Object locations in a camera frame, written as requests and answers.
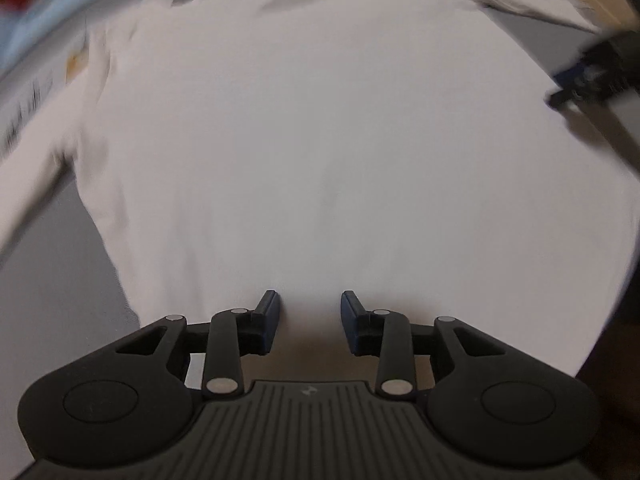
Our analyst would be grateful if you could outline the white garment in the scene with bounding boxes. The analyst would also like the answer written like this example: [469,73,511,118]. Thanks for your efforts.
[0,0,640,396]

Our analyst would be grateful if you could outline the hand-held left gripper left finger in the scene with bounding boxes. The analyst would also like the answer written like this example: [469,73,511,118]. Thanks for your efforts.
[100,290,280,401]

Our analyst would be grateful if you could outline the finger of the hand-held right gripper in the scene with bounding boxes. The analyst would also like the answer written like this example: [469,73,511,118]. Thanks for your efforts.
[547,52,613,110]

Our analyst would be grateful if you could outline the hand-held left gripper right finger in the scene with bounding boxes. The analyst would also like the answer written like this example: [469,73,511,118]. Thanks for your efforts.
[341,290,521,401]

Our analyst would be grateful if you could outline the light blue bed sheet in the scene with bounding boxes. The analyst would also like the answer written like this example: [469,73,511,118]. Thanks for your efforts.
[0,0,168,77]

